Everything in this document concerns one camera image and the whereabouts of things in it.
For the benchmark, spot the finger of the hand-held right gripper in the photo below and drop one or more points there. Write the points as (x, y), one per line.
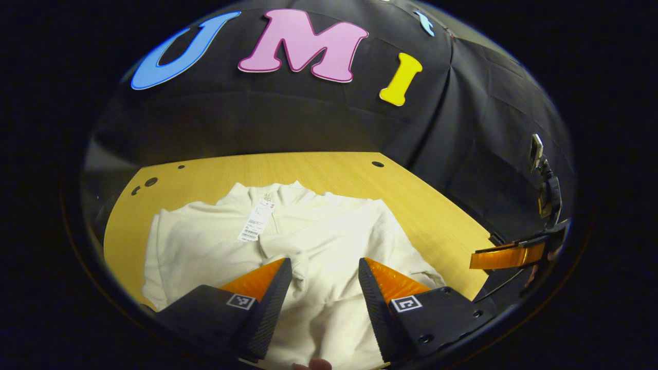
(506, 285)
(506, 256)

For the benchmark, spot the black clamp with metal clip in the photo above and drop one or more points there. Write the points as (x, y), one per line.
(551, 198)

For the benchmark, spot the black backdrop cloth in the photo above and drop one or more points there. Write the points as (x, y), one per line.
(308, 118)

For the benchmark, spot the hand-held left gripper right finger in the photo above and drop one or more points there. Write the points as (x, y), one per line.
(380, 318)

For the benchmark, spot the white paper hang tag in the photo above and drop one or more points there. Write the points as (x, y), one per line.
(256, 222)

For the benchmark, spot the white sweatshirt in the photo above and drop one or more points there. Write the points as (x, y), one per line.
(334, 231)

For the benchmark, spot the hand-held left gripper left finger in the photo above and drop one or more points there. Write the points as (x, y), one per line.
(267, 318)

